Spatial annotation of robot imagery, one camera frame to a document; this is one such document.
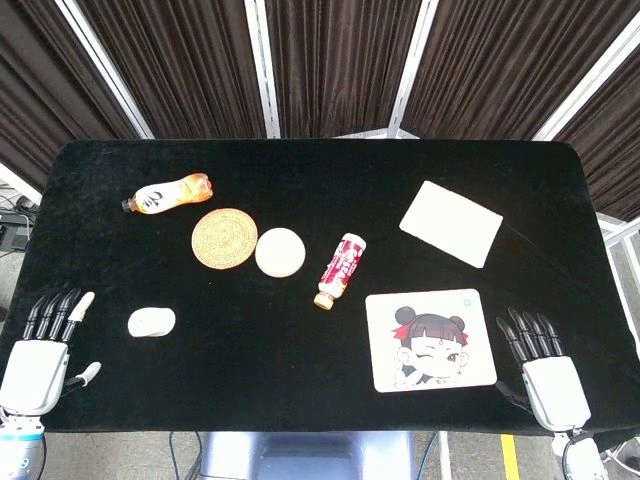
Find aluminium frame post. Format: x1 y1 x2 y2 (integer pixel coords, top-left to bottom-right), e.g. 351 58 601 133
531 9 640 142
0 162 44 205
53 0 155 140
387 0 441 140
243 0 282 140

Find cartoon girl mouse pad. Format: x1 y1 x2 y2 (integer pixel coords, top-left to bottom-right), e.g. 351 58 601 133
364 288 499 394

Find black floor cables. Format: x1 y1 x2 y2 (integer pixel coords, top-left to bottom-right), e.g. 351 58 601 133
167 432 204 480

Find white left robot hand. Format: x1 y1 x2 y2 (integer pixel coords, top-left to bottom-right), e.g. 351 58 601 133
0 287 103 417

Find white computer mouse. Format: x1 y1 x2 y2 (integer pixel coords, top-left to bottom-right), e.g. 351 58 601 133
126 306 177 339

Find round woven coaster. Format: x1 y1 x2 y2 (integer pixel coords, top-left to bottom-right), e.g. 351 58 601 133
190 207 260 271

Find black velvet tablecloth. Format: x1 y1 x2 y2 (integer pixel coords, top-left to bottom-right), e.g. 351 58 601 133
0 138 640 437

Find red white drink bottle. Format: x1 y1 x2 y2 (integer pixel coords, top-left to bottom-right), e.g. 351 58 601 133
313 232 368 310

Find round white cap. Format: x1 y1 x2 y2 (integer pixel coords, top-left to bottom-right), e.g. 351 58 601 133
254 227 307 279

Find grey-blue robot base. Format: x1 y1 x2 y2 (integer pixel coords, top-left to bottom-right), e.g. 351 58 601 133
199 430 416 480

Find dark brown pleated curtain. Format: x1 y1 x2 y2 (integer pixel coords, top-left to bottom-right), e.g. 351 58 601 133
399 0 640 141
553 42 640 222
0 0 141 194
264 0 424 140
74 0 267 140

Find white metal frame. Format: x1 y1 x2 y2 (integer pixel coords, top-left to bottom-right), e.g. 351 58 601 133
596 212 640 351

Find yellow floor tape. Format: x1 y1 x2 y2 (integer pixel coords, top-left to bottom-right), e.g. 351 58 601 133
500 433 521 480

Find black cable bundle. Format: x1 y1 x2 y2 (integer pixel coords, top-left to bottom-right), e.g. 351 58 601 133
0 194 39 257

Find orange tea bottle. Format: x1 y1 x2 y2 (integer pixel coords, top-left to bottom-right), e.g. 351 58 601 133
121 172 215 216

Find white rectangular sponge pad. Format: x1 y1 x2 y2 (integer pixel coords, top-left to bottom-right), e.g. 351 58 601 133
398 179 505 270

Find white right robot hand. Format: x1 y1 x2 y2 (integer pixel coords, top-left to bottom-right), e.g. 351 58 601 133
494 306 592 433

